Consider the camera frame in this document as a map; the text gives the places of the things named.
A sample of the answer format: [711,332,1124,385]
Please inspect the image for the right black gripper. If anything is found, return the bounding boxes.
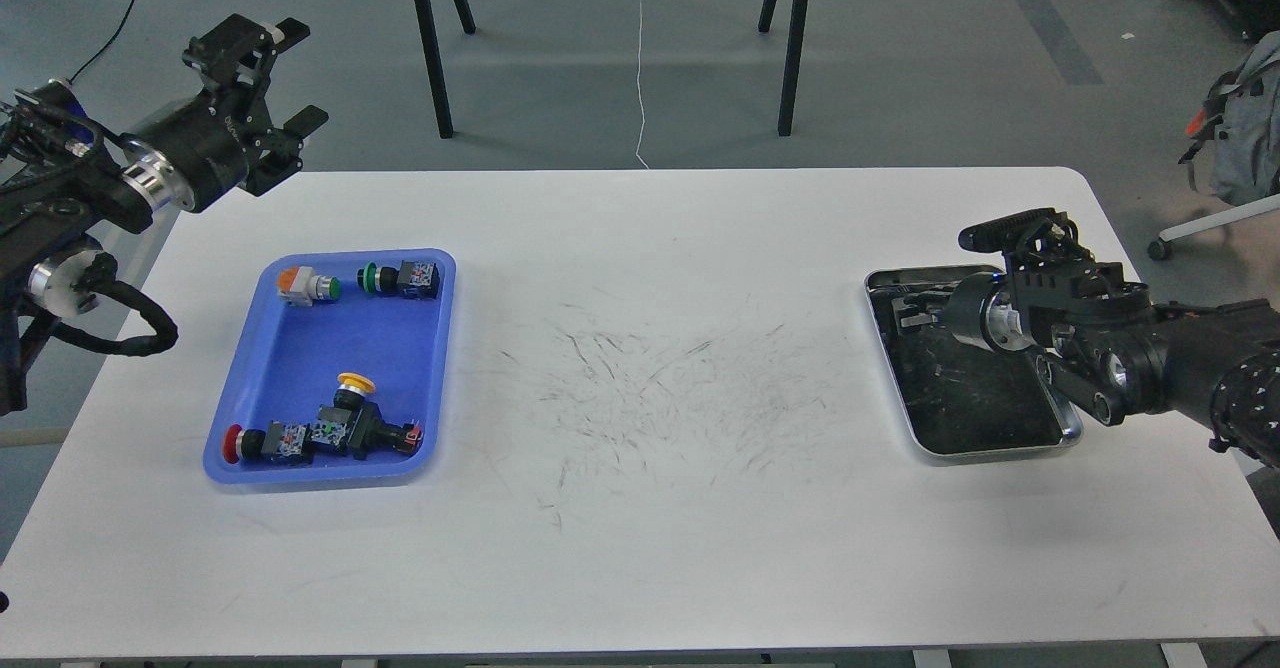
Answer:
[872,276,1011,352]

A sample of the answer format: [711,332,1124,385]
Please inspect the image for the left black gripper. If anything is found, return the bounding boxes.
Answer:
[125,15,329,212]

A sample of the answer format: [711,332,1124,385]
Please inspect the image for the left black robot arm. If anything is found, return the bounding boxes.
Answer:
[1,15,328,413]

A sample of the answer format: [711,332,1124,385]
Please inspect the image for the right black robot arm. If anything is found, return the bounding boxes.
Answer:
[865,207,1279,466]

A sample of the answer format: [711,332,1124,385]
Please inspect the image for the steel metal tray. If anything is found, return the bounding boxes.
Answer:
[864,264,1083,465]

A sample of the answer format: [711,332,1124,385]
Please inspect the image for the left black stand legs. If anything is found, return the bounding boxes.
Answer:
[412,0,477,139]

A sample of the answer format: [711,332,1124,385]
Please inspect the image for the black stand legs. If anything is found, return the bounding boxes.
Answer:
[756,0,810,138]
[412,0,477,139]

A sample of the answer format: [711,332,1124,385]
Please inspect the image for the white office chair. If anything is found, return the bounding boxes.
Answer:
[1147,195,1279,261]

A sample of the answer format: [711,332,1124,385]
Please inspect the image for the blue plastic tray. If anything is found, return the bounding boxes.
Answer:
[204,248,456,489]

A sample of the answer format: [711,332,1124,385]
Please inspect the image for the yellow mushroom push button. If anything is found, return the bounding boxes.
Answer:
[312,372,383,459]

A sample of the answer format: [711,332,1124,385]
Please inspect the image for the grey backpack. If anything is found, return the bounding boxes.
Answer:
[1179,29,1279,206]

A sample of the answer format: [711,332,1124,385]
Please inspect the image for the right black stand legs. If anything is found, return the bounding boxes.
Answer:
[756,0,810,138]

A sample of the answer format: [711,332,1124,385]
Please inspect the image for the orange push button switch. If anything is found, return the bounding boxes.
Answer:
[275,266,340,307]

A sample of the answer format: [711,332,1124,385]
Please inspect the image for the green push button switch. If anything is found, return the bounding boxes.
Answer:
[356,261,442,299]

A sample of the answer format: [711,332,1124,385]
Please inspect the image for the red push button switch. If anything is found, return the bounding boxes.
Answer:
[220,421,422,466]

